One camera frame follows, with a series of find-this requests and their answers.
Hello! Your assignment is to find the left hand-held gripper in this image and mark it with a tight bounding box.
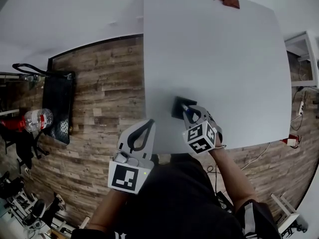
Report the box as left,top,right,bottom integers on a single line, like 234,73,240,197
107,119,157,195

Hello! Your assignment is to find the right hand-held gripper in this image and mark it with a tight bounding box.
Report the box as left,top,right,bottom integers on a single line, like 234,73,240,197
182,105,223,155

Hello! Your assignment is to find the black pen holder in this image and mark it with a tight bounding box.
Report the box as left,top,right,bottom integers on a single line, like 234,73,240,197
171,96,198,120

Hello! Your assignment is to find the person's left forearm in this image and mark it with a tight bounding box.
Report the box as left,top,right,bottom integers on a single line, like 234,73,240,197
87,188,132,234

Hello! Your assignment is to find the person's right forearm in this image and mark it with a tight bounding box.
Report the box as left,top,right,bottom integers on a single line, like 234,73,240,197
208,140,260,210

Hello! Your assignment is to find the person's black shirt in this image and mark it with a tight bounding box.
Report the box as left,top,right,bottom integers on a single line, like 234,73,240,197
71,153,283,239

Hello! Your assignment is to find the black platform trolley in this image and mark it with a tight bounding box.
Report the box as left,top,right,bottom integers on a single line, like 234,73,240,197
12,63,76,146

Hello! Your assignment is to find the red and white small box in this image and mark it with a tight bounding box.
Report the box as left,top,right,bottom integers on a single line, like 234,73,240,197
282,134,302,148

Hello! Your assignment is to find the clear plastic bottle red label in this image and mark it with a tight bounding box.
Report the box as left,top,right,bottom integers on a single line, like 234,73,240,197
23,108,54,133

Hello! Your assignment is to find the black office chair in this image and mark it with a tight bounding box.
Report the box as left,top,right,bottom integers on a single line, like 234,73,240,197
0,123,50,170

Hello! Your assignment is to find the red object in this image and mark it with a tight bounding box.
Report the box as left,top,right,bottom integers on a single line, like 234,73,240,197
0,118,26,132

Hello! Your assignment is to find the white wooden stool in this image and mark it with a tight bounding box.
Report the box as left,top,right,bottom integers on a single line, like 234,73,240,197
270,192,300,237

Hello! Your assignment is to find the white metal rack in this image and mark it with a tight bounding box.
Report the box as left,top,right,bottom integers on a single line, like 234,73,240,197
0,190,34,234

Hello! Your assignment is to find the white cable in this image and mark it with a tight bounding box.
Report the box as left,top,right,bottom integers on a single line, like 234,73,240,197
240,141,272,171

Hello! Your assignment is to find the black cable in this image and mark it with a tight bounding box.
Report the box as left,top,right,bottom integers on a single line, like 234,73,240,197
290,86,319,132

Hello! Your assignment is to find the white metal shelf frame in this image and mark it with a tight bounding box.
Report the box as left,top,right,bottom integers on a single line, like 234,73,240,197
284,30,319,88

